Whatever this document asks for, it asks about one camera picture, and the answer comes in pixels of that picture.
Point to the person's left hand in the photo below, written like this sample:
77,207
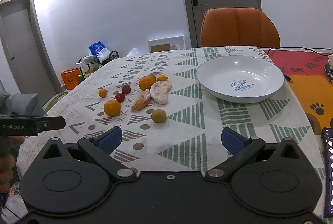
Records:
7,164

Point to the white foam packaging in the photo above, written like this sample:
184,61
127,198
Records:
166,44

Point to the blue white plastic bag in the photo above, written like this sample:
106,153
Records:
99,51

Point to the brown-green round fruit front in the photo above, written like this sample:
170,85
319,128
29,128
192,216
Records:
159,116

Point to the grey side door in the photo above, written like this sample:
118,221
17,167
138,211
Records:
25,50

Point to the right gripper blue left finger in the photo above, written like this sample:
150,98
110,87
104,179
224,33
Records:
98,151

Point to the red apple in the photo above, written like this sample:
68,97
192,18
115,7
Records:
125,89
120,97

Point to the orange box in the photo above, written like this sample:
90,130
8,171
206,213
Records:
70,78

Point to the medium orange front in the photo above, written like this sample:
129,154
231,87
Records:
112,108

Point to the white object on mat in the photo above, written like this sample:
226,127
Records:
330,61

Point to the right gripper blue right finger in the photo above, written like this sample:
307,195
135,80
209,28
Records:
243,150

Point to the large orange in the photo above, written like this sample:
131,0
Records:
146,82

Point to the patterned white tablecloth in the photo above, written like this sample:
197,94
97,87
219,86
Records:
190,138

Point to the orange leather chair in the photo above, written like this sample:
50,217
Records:
241,26

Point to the small orange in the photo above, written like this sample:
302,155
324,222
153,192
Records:
102,93

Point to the peeled orange pomelo segment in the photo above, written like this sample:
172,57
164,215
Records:
141,101

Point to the clear plastic bag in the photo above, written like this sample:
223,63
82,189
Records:
134,52

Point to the small yellow lemon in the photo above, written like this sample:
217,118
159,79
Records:
162,78

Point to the black metal rack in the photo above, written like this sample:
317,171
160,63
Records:
89,64

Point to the white enamel plate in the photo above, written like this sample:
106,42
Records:
240,78

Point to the grey sofa cushion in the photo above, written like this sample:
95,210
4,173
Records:
20,104

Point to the red cartoon mat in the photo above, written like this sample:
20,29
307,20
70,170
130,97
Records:
311,82

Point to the peeled pomelo segment large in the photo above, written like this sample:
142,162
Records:
159,92

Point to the green floor mat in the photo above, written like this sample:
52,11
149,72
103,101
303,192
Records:
53,101

